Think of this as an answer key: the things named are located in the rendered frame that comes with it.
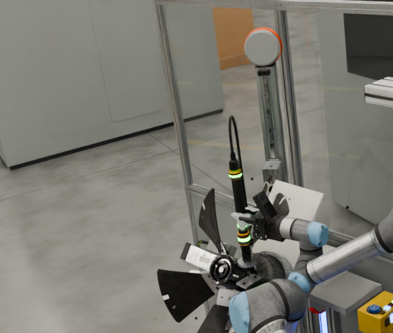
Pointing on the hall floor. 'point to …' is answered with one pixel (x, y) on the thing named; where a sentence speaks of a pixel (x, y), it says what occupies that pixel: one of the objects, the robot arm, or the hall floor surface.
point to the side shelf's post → (333, 321)
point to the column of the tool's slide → (272, 117)
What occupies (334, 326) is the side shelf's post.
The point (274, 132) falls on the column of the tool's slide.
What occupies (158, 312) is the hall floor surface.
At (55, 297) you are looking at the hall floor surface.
